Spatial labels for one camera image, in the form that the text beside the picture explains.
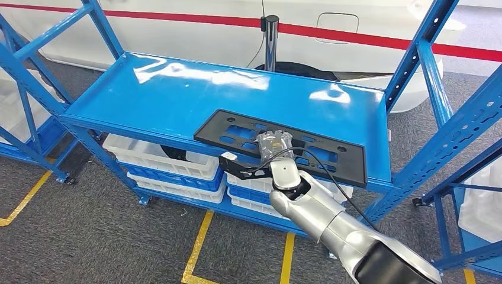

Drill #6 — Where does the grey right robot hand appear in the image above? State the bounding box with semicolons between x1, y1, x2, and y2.
255;130;295;163

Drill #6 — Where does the black plastic frame part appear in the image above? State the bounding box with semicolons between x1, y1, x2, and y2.
193;109;368;189

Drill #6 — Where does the black curved part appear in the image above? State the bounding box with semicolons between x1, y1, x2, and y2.
160;145;189;162

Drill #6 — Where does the red barrier belt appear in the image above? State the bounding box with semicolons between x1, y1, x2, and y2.
277;22;502;63
0;3;263;29

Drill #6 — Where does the translucent white bin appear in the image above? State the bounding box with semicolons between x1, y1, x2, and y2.
458;156;502;244
0;68;66;144

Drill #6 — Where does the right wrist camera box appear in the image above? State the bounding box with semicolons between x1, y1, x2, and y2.
218;151;273;181

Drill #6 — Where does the chrome stanchion post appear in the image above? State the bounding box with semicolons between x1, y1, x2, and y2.
260;15;280;73

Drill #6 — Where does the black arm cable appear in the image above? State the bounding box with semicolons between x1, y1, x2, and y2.
255;147;379;232

